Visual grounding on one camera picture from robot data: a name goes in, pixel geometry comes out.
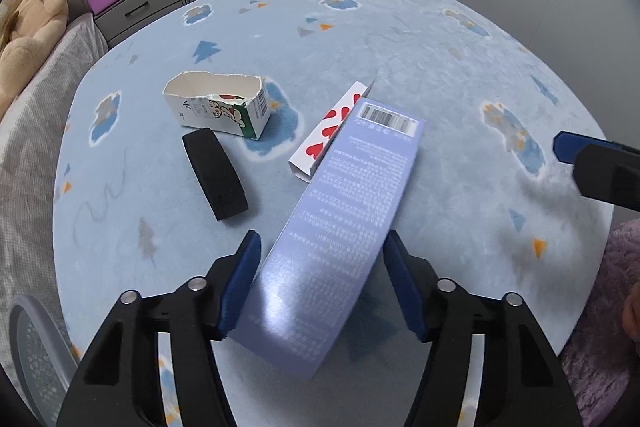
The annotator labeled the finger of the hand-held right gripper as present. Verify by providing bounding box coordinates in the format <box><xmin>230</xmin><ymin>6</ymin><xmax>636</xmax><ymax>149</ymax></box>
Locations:
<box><xmin>552</xmin><ymin>132</ymin><xmax>640</xmax><ymax>165</ymax></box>

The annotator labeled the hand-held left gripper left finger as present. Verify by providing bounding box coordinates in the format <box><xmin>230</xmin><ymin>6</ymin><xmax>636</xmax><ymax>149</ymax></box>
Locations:
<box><xmin>56</xmin><ymin>229</ymin><xmax>263</xmax><ymax>427</ymax></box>

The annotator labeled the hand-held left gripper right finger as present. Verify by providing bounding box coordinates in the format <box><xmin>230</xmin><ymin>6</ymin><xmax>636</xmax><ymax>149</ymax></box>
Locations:
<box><xmin>382</xmin><ymin>229</ymin><xmax>583</xmax><ymax>427</ymax></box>

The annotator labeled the purple cardboard box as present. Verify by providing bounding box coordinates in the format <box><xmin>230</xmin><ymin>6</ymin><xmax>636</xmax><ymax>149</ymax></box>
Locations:
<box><xmin>227</xmin><ymin>103</ymin><xmax>427</xmax><ymax>382</ymax></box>

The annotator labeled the grey perforated plastic basket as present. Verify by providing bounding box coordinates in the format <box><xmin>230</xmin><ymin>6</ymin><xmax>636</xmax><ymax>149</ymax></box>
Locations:
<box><xmin>9</xmin><ymin>294</ymin><xmax>81</xmax><ymax>427</ymax></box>

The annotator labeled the black foam block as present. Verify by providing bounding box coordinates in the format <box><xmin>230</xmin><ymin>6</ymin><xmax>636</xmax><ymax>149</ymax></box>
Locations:
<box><xmin>182</xmin><ymin>129</ymin><xmax>249</xmax><ymax>222</ymax></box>

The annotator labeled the purple fluffy clothing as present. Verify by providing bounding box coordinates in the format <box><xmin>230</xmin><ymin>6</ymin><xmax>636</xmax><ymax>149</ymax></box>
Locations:
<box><xmin>560</xmin><ymin>219</ymin><xmax>640</xmax><ymax>427</ymax></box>

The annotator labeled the white heart print carton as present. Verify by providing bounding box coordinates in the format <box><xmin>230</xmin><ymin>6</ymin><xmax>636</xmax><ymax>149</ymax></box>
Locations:
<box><xmin>288</xmin><ymin>81</ymin><xmax>376</xmax><ymax>182</ymax></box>

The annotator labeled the blue printed table cover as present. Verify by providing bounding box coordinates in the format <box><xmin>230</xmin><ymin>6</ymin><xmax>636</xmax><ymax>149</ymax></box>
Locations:
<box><xmin>52</xmin><ymin>0</ymin><xmax>618</xmax><ymax>427</ymax></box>

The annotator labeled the torn white milk carton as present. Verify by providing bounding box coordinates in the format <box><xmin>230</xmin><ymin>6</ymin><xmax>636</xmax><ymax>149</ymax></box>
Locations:
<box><xmin>162</xmin><ymin>72</ymin><xmax>273</xmax><ymax>142</ymax></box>

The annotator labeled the grey bed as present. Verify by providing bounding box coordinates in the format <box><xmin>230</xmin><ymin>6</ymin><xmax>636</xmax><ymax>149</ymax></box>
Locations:
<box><xmin>0</xmin><ymin>12</ymin><xmax>108</xmax><ymax>388</ymax></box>

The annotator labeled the large beige teddy bear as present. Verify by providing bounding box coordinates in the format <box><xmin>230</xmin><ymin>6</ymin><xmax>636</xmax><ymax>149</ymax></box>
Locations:
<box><xmin>0</xmin><ymin>0</ymin><xmax>71</xmax><ymax>112</ymax></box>

